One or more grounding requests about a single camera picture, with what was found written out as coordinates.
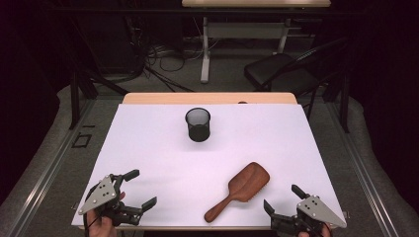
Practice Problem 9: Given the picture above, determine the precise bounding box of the white table mat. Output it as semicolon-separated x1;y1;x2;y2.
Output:
71;103;348;228

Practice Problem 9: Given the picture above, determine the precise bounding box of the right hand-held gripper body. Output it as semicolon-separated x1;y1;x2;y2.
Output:
270;196;348;237

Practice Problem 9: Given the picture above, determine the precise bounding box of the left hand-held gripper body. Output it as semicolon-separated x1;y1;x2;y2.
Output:
78;173;146;228

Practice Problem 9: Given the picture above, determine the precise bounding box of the black metal frame post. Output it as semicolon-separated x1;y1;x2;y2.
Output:
340;72;351;134
67;70;81;131

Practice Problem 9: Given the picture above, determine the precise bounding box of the person's left hand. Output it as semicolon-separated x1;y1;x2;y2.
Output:
86;192;126;237

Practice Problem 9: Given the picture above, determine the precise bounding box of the black folding chair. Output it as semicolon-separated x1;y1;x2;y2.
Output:
243;37;350;119

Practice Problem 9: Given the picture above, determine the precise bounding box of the white-legged wooden desk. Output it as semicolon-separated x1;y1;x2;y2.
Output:
181;0;332;84

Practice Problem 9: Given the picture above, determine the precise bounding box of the aluminium floor rail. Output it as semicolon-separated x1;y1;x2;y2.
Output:
327;100;401;237
0;98;97;237

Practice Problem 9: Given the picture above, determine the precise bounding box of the brown wooden hairbrush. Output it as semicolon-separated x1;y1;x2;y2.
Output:
204;161;271;224

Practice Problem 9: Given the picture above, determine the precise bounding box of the black mesh cup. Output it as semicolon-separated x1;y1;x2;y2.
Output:
184;107;211;143

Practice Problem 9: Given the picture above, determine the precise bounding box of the bundle of floor cables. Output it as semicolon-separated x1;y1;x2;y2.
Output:
125;16;218;93

